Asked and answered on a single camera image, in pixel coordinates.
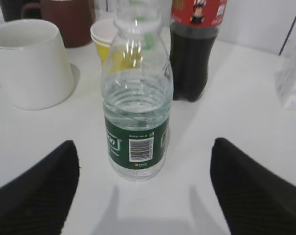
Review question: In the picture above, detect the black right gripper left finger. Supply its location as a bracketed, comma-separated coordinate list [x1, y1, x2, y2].
[0, 140, 79, 235]

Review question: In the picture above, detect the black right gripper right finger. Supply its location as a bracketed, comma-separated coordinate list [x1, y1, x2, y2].
[210, 138, 296, 235]

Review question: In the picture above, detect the clear water bottle green label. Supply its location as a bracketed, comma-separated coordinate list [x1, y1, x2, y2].
[101, 0, 173, 182]

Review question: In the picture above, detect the dark red mug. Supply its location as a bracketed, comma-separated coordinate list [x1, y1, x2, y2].
[21, 0, 95, 48]

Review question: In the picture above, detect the black mug white interior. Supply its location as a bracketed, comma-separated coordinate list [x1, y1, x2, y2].
[0, 0, 42, 22]

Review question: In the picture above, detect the white milk carton bottle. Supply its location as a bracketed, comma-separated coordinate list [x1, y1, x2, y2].
[274, 44, 296, 111]

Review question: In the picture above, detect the yellow paper cup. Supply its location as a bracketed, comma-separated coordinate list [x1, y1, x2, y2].
[90, 18, 117, 65]

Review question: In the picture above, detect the cola bottle red label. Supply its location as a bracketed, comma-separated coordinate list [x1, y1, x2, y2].
[169, 0, 227, 102]

